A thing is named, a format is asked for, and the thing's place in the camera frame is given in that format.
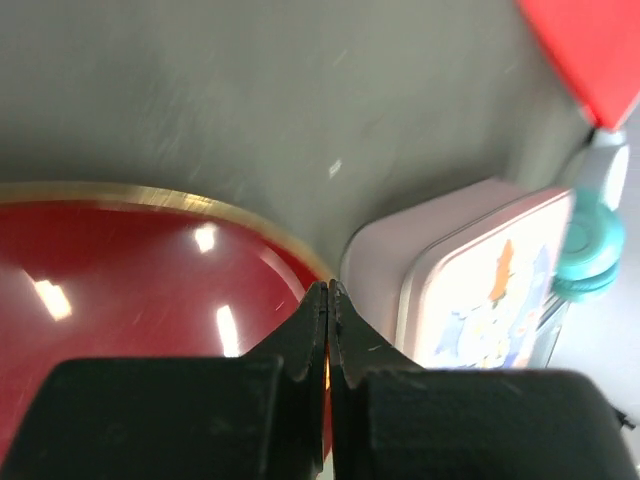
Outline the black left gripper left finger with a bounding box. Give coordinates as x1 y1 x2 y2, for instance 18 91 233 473
1 282 328 479

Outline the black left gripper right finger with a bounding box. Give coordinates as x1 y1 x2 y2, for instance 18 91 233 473
327 281 637 479

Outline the cookie tin with paper cups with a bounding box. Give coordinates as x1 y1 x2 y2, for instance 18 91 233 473
339 178 574 370

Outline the silver tin lid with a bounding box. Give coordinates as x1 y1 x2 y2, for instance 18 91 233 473
394 188 574 369

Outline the red round lacquer tray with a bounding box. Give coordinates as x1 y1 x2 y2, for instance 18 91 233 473
1 181 331 447

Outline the teal macaron upper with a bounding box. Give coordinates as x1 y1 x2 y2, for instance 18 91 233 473
552 127 631 304

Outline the red folder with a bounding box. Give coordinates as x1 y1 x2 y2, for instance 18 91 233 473
518 0 639 130

